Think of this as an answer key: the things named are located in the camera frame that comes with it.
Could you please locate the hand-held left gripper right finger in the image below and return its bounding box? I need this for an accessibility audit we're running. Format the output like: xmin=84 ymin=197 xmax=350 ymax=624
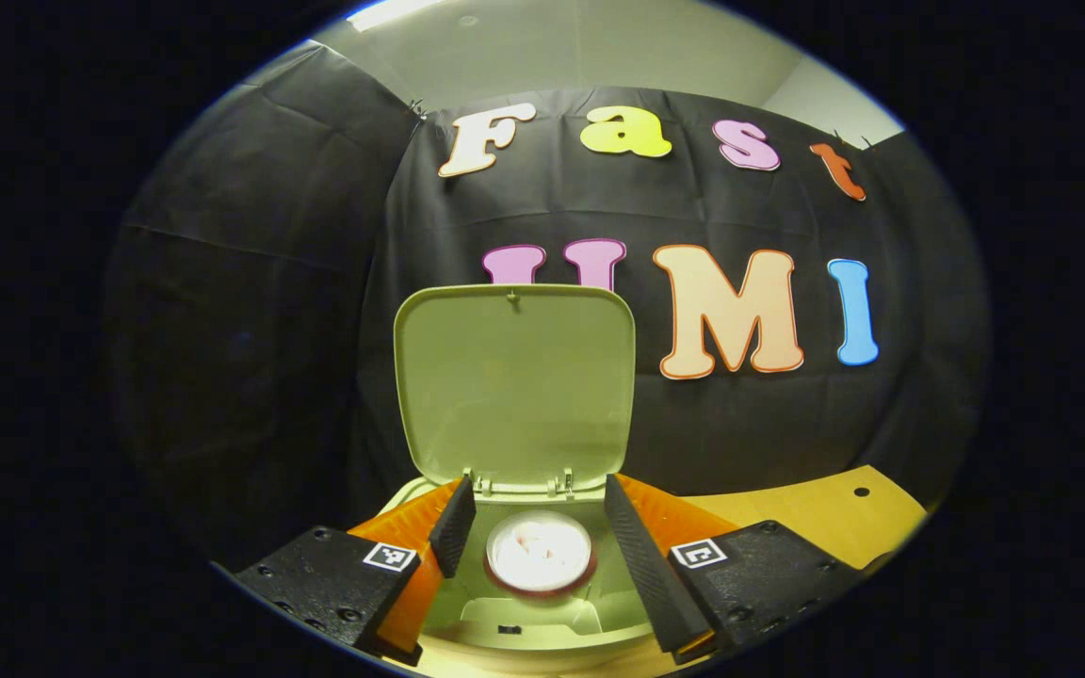
xmin=603 ymin=473 xmax=870 ymax=666

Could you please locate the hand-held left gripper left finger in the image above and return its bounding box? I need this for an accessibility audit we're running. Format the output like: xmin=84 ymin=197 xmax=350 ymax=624
xmin=232 ymin=473 xmax=478 ymax=668

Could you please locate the red pop can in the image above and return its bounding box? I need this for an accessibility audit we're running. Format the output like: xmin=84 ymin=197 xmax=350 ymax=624
xmin=483 ymin=508 xmax=597 ymax=600

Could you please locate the pale green desktop garbage bin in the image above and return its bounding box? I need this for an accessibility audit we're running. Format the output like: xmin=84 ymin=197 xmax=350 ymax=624
xmin=373 ymin=283 xmax=685 ymax=660

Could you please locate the wooden desktop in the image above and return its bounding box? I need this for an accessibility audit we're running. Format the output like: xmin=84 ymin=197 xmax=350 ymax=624
xmin=382 ymin=464 xmax=930 ymax=678

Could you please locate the black backdrop cloth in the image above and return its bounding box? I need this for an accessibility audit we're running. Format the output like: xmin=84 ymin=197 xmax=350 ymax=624
xmin=102 ymin=40 xmax=991 ymax=566

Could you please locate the ceiling light panel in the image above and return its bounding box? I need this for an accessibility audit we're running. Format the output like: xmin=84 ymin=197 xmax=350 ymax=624
xmin=347 ymin=0 xmax=449 ymax=32

